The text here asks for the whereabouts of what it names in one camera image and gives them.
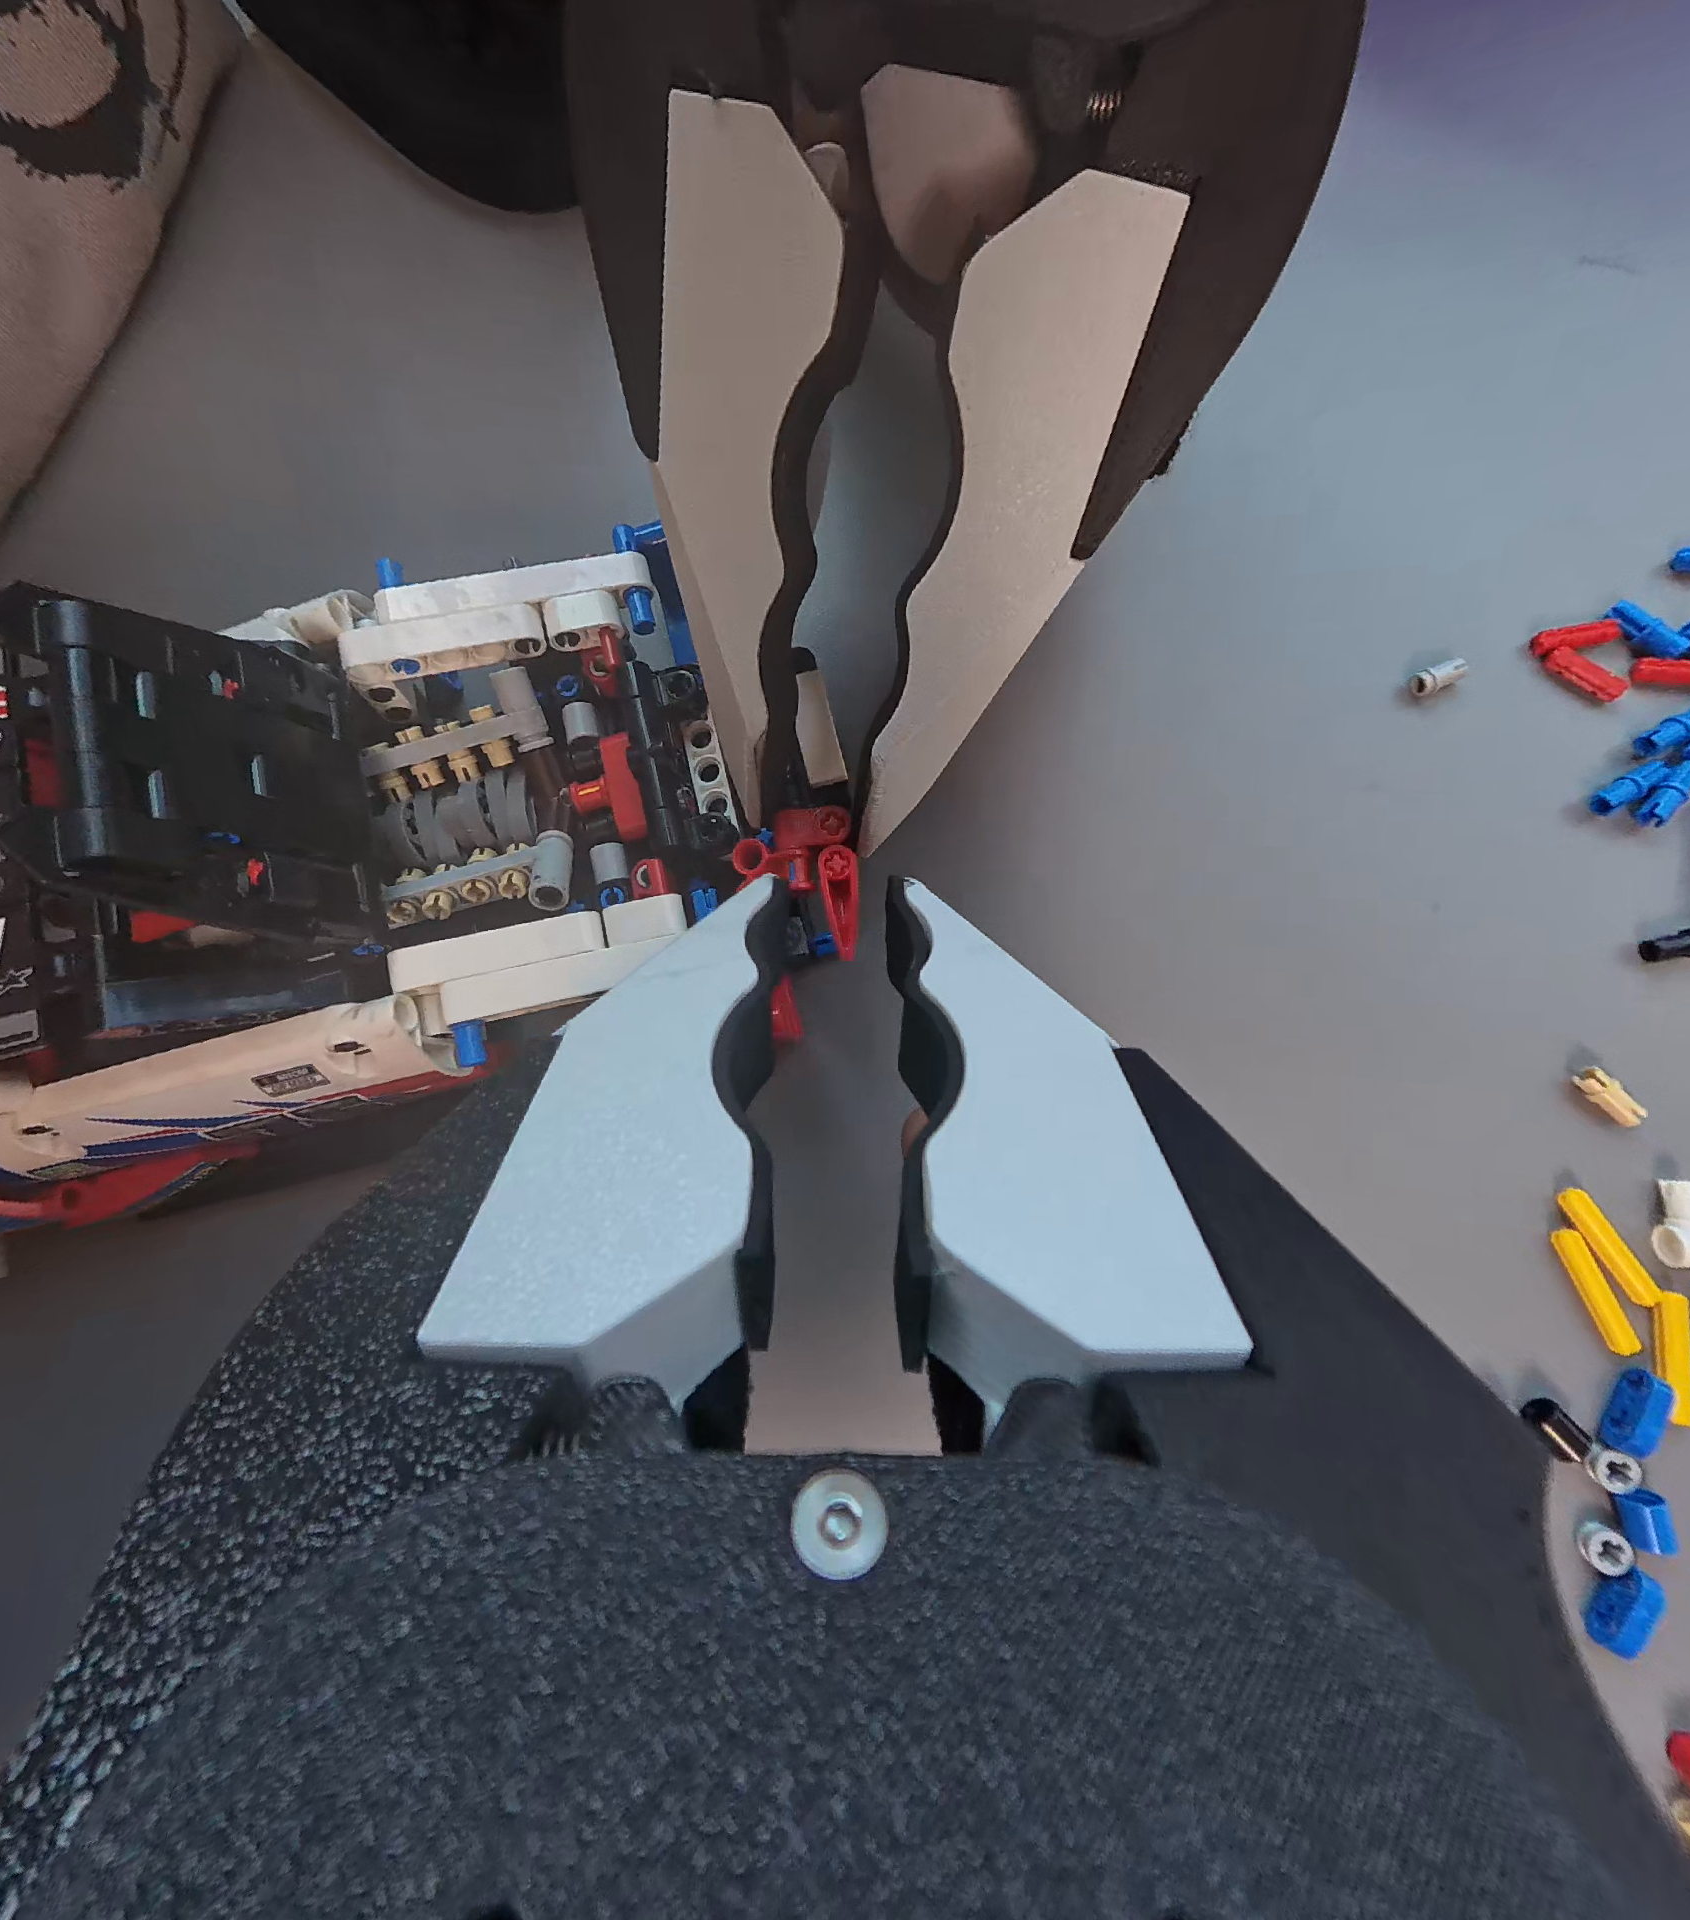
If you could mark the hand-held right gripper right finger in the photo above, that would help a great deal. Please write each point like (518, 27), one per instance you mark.
(1087, 1200)

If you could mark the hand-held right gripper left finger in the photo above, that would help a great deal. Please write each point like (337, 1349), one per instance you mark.
(591, 1200)

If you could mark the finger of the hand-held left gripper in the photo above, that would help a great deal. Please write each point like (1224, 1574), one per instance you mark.
(1041, 375)
(727, 301)

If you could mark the small red connector brick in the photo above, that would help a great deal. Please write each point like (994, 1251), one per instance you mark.
(764, 859)

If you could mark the red pointed brick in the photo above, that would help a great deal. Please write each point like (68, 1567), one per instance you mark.
(838, 901)

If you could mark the toy brick race car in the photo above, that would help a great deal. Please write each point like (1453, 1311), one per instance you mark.
(186, 779)

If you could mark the person's right hand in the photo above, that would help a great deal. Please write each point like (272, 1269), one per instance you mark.
(913, 1133)

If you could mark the black chair armrest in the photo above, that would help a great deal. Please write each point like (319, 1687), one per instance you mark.
(411, 106)

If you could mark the light grey pin brick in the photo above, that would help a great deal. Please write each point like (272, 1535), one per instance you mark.
(1439, 678)

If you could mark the scattered small loose bricks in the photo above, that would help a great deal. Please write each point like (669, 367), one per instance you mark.
(1612, 1275)

